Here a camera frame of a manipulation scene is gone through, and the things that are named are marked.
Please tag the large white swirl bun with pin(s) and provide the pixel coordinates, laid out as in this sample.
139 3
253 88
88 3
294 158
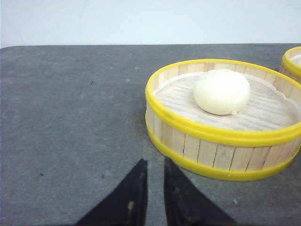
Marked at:
221 92

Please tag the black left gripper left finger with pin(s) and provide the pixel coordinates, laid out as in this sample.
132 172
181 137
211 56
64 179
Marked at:
126 205

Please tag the steamer basket with single bun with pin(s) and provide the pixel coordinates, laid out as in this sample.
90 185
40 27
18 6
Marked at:
221 153

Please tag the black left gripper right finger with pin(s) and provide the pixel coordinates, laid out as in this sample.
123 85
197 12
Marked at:
185 205

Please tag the white steamer liner paper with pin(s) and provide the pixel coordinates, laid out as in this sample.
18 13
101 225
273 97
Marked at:
267 108

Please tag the steamer basket with three buns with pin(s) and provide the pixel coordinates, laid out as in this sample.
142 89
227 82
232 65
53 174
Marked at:
291 64

